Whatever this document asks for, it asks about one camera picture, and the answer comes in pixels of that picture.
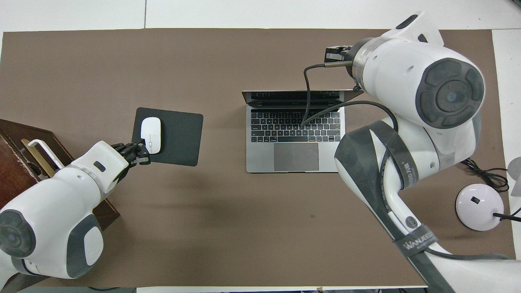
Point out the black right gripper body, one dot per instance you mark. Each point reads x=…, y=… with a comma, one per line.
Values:
x=337, y=55

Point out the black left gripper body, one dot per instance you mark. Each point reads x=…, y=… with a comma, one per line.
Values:
x=124, y=152

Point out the grey aluminium laptop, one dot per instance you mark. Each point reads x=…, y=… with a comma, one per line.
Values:
x=260, y=162

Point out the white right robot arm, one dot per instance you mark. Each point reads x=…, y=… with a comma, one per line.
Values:
x=399, y=77

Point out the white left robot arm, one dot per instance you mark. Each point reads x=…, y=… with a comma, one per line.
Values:
x=53, y=211

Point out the white computer mouse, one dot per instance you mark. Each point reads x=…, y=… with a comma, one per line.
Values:
x=150, y=132

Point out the black mouse pad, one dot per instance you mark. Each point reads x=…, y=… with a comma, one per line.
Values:
x=179, y=138

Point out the dark brown wooden box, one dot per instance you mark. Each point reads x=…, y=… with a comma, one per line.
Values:
x=16, y=179

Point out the brown table mat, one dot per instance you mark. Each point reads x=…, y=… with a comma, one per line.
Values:
x=244, y=228

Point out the white desk lamp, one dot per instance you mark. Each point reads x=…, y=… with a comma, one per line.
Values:
x=476, y=205

